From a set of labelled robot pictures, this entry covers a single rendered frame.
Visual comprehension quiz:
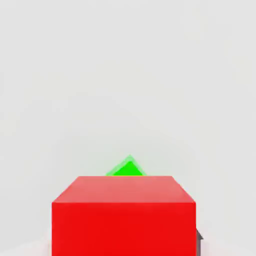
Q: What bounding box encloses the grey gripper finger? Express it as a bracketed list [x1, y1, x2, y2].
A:
[195, 228, 205, 256]

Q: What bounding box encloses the small red cube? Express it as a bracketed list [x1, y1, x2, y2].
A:
[51, 175, 197, 256]

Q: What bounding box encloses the small green cube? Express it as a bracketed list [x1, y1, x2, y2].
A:
[105, 154, 148, 177]

